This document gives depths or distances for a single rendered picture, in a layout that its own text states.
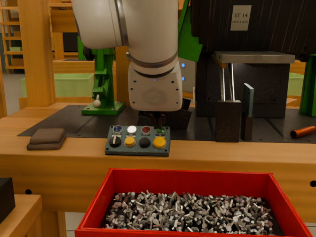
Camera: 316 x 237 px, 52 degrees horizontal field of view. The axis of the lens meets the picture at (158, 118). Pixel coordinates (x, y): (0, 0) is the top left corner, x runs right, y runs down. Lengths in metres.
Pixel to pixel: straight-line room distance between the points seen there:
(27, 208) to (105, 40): 0.37
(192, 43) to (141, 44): 0.44
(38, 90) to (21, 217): 0.86
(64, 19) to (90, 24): 0.99
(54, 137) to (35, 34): 0.68
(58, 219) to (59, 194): 0.81
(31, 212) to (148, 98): 0.32
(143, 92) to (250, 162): 0.31
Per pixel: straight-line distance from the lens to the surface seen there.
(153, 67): 0.53
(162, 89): 0.59
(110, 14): 0.49
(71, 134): 0.95
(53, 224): 1.66
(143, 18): 0.48
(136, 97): 0.61
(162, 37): 0.50
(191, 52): 0.94
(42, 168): 0.83
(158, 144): 0.74
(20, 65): 11.13
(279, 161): 0.78
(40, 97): 1.45
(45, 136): 0.85
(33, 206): 0.70
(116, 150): 0.76
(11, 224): 0.65
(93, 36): 0.49
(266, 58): 0.77
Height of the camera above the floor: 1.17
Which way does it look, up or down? 14 degrees down
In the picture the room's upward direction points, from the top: straight up
